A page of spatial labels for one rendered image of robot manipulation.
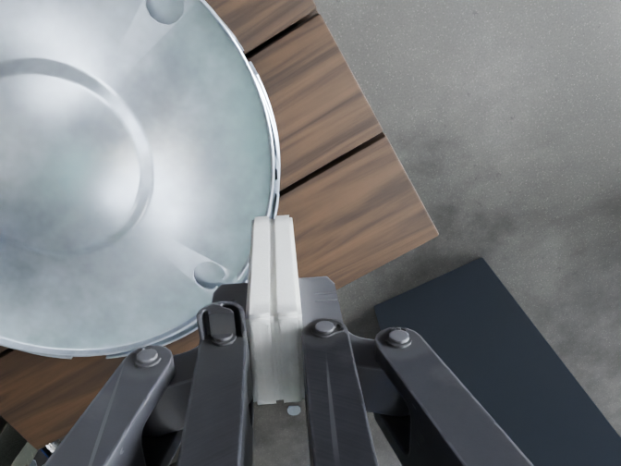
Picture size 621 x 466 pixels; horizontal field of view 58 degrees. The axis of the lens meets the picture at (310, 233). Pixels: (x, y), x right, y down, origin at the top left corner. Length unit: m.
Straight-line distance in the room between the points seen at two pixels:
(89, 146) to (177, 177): 0.06
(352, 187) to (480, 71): 0.41
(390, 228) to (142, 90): 0.20
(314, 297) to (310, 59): 0.25
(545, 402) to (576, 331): 0.39
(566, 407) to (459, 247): 0.32
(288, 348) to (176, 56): 0.25
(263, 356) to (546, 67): 0.71
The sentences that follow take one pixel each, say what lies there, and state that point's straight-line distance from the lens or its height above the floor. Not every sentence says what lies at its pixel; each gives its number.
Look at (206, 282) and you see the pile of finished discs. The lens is 0.42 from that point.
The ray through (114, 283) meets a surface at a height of 0.39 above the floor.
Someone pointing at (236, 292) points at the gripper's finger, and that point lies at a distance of 0.18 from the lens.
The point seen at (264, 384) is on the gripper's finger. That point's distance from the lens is 0.16.
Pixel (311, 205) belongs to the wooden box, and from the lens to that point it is 0.42.
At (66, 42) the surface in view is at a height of 0.39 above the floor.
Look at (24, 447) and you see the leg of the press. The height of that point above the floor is 0.26.
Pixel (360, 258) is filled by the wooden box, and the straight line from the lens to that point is 0.44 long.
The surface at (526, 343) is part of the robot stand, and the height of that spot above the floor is 0.21.
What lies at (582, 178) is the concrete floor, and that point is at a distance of 0.89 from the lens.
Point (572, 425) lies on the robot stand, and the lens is 0.61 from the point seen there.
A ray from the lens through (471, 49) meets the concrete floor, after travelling 0.79.
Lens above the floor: 0.74
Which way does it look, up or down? 67 degrees down
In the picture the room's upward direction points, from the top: 173 degrees clockwise
